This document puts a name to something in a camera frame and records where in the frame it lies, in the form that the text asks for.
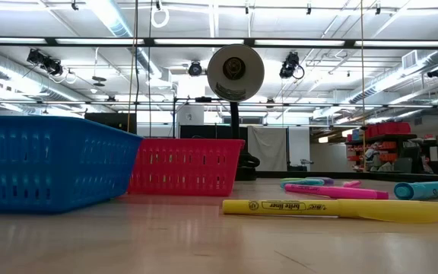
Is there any black partition panel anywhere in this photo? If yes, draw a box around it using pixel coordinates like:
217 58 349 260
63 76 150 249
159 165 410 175
84 112 138 135
179 124 249 140

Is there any silver ventilation duct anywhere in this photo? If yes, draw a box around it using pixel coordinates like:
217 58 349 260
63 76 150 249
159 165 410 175
348 49 438 106
0 45 102 111
85 0 167 83

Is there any black hanging cable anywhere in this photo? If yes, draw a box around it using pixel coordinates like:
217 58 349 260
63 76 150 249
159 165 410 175
133 0 140 135

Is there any teal highlighter marker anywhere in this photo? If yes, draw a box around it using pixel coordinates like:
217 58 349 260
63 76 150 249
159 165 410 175
279 178 325 190

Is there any black desk lamp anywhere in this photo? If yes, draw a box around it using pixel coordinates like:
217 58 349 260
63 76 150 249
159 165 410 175
206 43 266 182

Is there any red plastic basket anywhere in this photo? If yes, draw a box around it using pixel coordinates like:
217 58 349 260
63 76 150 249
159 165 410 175
126 138 246 198

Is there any white cable ring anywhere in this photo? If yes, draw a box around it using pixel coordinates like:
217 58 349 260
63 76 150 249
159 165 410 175
150 5 170 29

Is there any white hanging cloth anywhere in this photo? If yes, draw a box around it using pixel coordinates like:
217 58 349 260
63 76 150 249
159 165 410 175
247 126 289 173

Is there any blue plastic basket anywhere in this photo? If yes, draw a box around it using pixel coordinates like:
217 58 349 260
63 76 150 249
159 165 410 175
0 115 144 214

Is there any shelf with red bins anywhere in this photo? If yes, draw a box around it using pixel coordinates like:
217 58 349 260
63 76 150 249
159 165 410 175
344 121 418 173

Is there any black aluminium rig frame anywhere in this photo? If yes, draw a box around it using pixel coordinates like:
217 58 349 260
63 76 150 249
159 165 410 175
0 36 438 188

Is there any yellow highlighter marker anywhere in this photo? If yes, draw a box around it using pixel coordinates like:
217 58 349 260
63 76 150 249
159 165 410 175
221 198 438 225

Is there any blue highlighter marker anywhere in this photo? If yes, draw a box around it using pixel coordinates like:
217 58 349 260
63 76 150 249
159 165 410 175
393 180 438 201

